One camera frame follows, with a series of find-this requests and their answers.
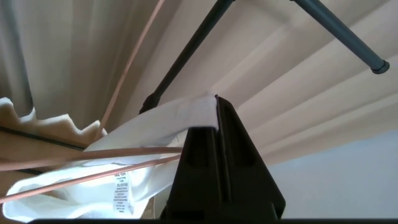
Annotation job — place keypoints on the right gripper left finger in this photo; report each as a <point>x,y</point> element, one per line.
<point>196,180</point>

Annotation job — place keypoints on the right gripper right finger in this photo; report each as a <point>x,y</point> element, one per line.
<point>248,174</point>

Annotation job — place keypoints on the white garment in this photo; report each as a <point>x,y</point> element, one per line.
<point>77,205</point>

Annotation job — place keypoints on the black clothes rack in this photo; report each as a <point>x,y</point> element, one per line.
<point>339,31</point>

